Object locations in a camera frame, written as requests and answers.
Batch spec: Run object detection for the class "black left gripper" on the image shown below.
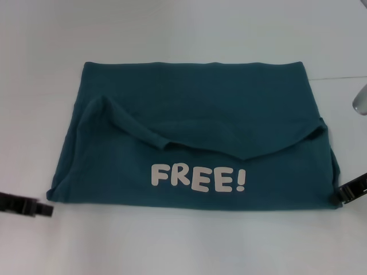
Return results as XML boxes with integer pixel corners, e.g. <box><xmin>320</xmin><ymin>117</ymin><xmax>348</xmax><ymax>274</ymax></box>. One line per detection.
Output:
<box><xmin>0</xmin><ymin>191</ymin><xmax>55</xmax><ymax>218</ymax></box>

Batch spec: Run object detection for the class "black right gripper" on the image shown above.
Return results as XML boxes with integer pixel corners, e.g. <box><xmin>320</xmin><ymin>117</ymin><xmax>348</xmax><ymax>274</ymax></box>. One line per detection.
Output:
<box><xmin>330</xmin><ymin>174</ymin><xmax>367</xmax><ymax>205</ymax></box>

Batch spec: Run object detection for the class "teal blue shirt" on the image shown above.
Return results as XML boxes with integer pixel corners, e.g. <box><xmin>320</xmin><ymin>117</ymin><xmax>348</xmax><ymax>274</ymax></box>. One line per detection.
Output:
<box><xmin>45</xmin><ymin>60</ymin><xmax>343</xmax><ymax>213</ymax></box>

